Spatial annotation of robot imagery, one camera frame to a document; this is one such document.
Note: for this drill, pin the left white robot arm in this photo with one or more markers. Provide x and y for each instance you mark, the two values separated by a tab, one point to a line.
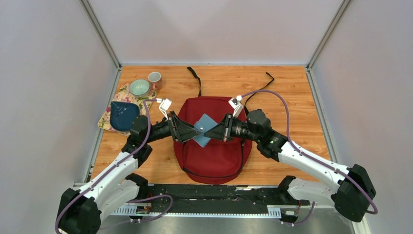
83	210

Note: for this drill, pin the light green ceramic bowl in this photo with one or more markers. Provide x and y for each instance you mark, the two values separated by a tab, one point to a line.
139	88

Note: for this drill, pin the floral fabric tray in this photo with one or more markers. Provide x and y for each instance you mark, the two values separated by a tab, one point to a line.
123	95

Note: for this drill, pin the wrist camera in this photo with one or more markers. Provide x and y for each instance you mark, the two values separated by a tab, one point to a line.
236	104
164	105

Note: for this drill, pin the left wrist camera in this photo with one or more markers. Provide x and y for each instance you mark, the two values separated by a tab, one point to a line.
164	105

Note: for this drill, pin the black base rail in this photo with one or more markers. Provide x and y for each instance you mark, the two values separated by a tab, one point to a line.
219	201

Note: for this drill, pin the red backpack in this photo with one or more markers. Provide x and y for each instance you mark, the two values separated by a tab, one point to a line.
219	162

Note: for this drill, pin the dark blue leaf plate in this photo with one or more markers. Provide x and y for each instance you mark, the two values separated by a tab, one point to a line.
122	115

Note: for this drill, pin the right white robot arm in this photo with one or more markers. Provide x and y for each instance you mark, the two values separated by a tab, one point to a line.
348	189

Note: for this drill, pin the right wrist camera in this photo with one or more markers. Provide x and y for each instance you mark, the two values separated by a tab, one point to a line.
236	104

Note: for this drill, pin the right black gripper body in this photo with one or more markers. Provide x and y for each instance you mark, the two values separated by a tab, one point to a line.
240	129

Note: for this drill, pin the blue card wallet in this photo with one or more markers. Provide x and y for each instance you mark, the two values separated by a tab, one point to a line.
204	124

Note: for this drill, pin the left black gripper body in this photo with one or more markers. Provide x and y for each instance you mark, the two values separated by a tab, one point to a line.
160	130

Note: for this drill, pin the pink ceramic mug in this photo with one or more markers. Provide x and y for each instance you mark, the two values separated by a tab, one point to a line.
155	79

